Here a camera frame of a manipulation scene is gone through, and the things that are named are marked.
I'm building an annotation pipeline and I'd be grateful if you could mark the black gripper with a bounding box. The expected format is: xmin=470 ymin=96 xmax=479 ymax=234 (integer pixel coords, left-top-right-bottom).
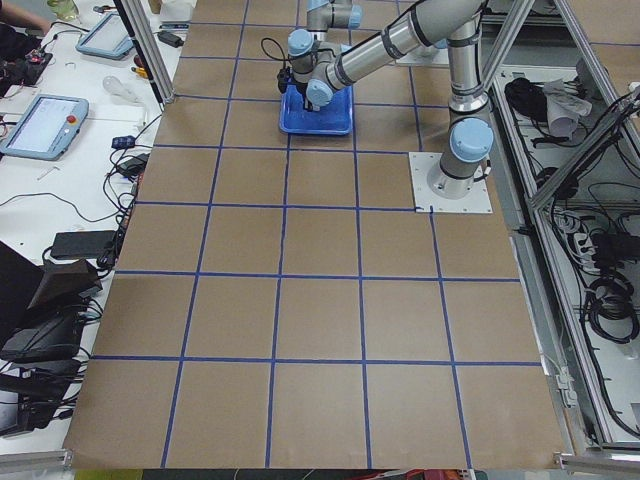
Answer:
xmin=303 ymin=96 xmax=320 ymax=112

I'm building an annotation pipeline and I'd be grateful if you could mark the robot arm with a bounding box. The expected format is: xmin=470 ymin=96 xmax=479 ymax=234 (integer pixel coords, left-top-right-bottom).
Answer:
xmin=306 ymin=0 xmax=363 ymax=40
xmin=277 ymin=0 xmax=494 ymax=200

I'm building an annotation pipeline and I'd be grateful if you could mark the blue plastic tray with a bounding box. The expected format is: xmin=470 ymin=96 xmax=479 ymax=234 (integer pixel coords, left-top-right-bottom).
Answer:
xmin=279 ymin=84 xmax=353 ymax=136

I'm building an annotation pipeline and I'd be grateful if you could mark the black power adapter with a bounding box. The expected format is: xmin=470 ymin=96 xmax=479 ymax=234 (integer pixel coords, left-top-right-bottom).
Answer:
xmin=157 ymin=31 xmax=184 ymax=48

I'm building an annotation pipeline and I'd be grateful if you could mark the clear plastic bottle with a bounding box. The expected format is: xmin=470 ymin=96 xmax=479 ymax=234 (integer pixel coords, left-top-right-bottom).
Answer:
xmin=102 ymin=75 xmax=139 ymax=103

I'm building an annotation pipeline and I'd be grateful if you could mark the teach pendant far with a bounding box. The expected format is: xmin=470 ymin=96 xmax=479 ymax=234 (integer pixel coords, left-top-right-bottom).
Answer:
xmin=76 ymin=12 xmax=134 ymax=60

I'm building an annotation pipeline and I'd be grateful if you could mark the teach pendant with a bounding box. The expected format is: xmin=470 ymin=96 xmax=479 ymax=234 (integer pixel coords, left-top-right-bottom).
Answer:
xmin=76 ymin=12 xmax=134 ymax=60
xmin=1 ymin=94 xmax=89 ymax=161

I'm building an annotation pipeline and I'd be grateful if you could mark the teach pendant near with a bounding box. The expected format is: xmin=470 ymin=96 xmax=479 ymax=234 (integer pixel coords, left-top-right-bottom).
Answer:
xmin=1 ymin=94 xmax=89 ymax=161

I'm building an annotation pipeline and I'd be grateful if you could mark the black power brick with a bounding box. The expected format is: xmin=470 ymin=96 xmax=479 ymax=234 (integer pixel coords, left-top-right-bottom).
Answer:
xmin=50 ymin=230 xmax=116 ymax=260

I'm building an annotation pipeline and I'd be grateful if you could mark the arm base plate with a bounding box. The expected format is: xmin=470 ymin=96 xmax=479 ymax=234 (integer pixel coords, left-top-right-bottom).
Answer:
xmin=408 ymin=152 xmax=493 ymax=214

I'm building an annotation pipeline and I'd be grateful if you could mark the gold screwdriver handle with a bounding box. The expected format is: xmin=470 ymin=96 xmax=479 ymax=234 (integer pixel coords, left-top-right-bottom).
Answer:
xmin=130 ymin=66 xmax=148 ymax=79

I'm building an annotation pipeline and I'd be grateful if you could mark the aluminium frame post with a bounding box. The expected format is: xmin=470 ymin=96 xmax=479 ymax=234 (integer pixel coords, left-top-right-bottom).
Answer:
xmin=114 ymin=0 xmax=175 ymax=105

